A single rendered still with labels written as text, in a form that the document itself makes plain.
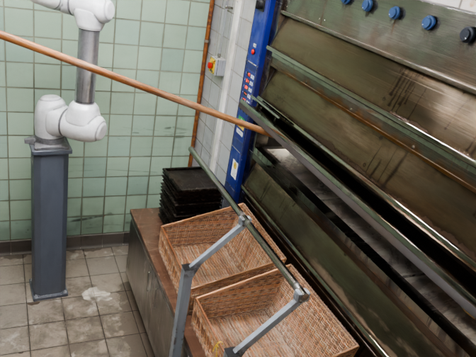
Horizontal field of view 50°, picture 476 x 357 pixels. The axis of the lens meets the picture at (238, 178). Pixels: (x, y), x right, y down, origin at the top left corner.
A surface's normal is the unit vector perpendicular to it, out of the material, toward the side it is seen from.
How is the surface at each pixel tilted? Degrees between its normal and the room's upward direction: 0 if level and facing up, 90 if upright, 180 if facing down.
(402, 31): 90
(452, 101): 70
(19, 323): 0
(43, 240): 90
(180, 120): 90
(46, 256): 90
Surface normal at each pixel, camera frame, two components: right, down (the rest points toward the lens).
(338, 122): -0.80, -0.28
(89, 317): 0.16, -0.89
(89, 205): 0.39, 0.45
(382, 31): -0.91, 0.03
